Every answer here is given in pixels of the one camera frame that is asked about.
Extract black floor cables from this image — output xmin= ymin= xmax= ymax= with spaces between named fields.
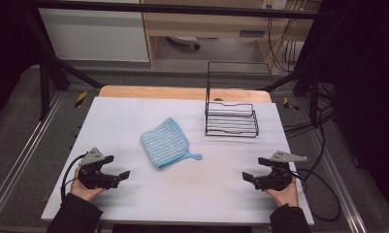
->
xmin=282 ymin=83 xmax=336 ymax=140

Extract left hand-held gripper cable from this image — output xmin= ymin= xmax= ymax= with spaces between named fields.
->
xmin=60 ymin=153 xmax=86 ymax=200

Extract black wire rack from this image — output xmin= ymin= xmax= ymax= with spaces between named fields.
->
xmin=204 ymin=60 xmax=274 ymax=139

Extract right hand-held gripper cable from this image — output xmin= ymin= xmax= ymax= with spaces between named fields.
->
xmin=292 ymin=168 xmax=342 ymax=223

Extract hand-held gripper cable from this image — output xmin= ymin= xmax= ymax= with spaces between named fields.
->
xmin=60 ymin=153 xmax=86 ymax=200
xmin=292 ymin=168 xmax=342 ymax=223

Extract person's right hand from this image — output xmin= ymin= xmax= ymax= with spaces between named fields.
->
xmin=264 ymin=180 xmax=300 ymax=209

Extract white wall socket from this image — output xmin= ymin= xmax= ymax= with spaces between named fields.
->
xmin=261 ymin=0 xmax=289 ymax=11

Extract black curtain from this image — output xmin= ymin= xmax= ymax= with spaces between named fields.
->
xmin=0 ymin=0 xmax=42 ymax=130
xmin=321 ymin=0 xmax=389 ymax=221

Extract aluminium floor rail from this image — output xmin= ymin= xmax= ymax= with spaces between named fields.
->
xmin=307 ymin=129 xmax=369 ymax=233
xmin=0 ymin=91 xmax=66 ymax=221

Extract person's left hand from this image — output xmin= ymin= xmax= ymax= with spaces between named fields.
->
xmin=70 ymin=168 xmax=106 ymax=204

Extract black metal crossbar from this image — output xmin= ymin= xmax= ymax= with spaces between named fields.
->
xmin=20 ymin=1 xmax=322 ymax=20

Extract blue striped towel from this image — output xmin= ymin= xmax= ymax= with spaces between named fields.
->
xmin=140 ymin=116 xmax=204 ymax=171

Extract white table mat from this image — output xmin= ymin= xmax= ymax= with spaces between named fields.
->
xmin=41 ymin=96 xmax=315 ymax=226

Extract yellow black floor tape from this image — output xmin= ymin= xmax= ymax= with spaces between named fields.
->
xmin=282 ymin=96 xmax=300 ymax=112
xmin=74 ymin=90 xmax=88 ymax=110

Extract white chair base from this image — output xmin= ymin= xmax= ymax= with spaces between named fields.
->
xmin=166 ymin=35 xmax=202 ymax=50

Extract wooden desk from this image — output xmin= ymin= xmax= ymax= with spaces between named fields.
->
xmin=140 ymin=0 xmax=322 ymax=68

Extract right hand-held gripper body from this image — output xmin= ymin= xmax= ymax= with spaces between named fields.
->
xmin=253 ymin=150 xmax=308 ymax=191

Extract hanging black cables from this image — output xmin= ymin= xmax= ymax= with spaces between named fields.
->
xmin=266 ymin=16 xmax=301 ymax=74

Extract black metal stand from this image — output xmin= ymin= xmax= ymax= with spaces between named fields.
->
xmin=21 ymin=9 xmax=105 ymax=121
xmin=263 ymin=0 xmax=333 ymax=126

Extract white cabinet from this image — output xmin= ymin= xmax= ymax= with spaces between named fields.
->
xmin=38 ymin=0 xmax=150 ymax=63

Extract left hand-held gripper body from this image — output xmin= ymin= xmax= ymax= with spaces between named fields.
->
xmin=78 ymin=147 xmax=120 ymax=190

